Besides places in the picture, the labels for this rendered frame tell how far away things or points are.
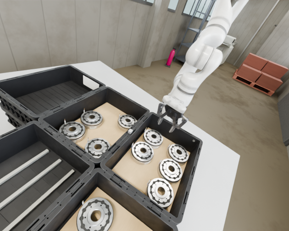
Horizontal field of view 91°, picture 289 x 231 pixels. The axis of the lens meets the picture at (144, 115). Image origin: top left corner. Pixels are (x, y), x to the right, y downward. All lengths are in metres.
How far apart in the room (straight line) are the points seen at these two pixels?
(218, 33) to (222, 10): 0.08
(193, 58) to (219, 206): 0.72
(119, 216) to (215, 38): 0.63
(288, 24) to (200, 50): 6.90
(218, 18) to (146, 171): 0.60
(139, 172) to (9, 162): 0.46
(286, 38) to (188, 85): 6.89
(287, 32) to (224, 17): 6.79
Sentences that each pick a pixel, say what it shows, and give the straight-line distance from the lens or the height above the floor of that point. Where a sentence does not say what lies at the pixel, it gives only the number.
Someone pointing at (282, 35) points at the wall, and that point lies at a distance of 7.33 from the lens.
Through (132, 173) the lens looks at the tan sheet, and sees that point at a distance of 0.62.
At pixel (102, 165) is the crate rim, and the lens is 0.51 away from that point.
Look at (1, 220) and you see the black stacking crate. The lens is 0.61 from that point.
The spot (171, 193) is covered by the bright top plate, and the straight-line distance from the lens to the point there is 0.61.
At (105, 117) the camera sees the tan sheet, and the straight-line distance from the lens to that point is 0.80.
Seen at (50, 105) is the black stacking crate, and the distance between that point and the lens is 0.88.
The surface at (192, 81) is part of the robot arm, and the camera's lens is 0.50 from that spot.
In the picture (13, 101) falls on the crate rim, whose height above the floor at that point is 0.93.
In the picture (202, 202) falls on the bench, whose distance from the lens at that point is 0.87.
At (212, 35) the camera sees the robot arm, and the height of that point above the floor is 1.34.
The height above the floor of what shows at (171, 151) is 0.86.
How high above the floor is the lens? 1.38
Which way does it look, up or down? 39 degrees down
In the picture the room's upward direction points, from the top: 20 degrees clockwise
